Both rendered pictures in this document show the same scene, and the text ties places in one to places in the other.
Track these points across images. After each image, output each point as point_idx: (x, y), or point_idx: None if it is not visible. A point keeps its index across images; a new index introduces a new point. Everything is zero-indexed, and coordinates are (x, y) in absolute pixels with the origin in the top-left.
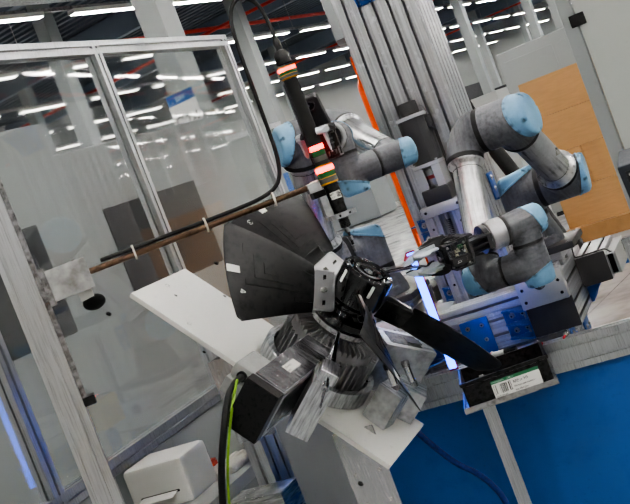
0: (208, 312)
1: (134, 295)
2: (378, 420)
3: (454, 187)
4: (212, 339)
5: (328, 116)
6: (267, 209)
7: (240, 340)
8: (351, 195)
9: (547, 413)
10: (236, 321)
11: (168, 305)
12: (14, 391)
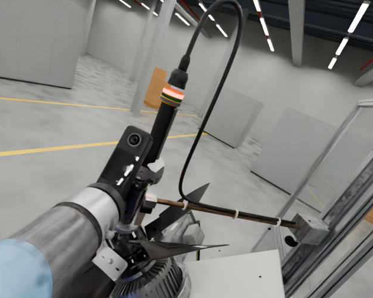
0: (232, 284)
1: (275, 249)
2: None
3: None
4: (219, 262)
5: (106, 164)
6: (192, 246)
7: (205, 279)
8: None
9: None
10: (212, 297)
11: (255, 262)
12: (324, 278)
